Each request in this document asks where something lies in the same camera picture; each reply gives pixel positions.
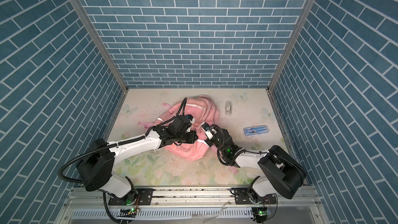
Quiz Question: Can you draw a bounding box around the pink student backpack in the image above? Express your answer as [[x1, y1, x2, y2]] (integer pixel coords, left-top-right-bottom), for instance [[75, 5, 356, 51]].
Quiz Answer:
[[137, 95, 239, 175]]

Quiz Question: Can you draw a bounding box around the clear plastic eraser case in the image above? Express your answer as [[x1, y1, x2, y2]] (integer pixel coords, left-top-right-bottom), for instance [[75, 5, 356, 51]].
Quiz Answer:
[[225, 101, 233, 117]]

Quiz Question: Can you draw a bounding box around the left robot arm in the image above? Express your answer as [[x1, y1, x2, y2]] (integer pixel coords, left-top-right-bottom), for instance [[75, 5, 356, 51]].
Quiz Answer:
[[77, 127, 198, 199]]

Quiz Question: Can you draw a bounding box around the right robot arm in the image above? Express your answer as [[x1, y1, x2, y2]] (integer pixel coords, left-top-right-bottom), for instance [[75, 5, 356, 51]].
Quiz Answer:
[[202, 124, 306, 203]]

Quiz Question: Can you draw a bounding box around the blue geometry set case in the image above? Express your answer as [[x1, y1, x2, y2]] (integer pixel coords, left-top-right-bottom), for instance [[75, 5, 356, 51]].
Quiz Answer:
[[243, 125, 269, 136]]

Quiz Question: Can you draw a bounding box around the right small circuit board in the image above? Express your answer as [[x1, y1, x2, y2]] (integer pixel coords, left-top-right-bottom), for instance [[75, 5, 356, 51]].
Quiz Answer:
[[251, 207, 269, 224]]

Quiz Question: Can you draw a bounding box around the small circuit board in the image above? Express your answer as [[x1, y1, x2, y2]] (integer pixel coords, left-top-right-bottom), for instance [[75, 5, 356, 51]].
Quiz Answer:
[[117, 208, 139, 219], [251, 207, 269, 224]]

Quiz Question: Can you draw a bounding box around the left small circuit board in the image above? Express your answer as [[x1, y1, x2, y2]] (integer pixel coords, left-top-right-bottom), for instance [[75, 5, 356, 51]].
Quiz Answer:
[[117, 208, 139, 219]]

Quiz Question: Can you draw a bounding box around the left black corrugated cable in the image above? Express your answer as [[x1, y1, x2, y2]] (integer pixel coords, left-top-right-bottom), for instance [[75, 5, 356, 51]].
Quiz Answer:
[[57, 97, 188, 224]]

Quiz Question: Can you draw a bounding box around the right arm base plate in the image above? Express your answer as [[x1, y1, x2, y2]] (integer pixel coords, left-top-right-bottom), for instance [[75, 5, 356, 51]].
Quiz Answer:
[[230, 188, 277, 205]]

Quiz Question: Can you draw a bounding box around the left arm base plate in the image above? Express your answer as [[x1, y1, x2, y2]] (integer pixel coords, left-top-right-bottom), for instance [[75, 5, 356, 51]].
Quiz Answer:
[[108, 188, 154, 206]]

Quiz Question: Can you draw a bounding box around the aluminium front rail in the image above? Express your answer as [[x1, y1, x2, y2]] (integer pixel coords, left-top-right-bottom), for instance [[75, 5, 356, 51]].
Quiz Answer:
[[55, 186, 329, 224]]

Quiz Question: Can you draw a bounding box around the left corner aluminium post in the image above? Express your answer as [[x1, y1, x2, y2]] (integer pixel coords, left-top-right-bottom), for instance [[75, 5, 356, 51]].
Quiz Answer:
[[68, 0, 128, 92]]

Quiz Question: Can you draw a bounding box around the corner aluminium post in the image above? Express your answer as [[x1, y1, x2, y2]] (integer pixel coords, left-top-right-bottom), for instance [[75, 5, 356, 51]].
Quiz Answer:
[[68, 0, 128, 92], [268, 0, 315, 93]]

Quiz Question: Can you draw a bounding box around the right corner aluminium post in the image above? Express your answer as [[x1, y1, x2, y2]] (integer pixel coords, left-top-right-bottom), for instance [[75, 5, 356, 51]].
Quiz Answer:
[[268, 0, 315, 93]]

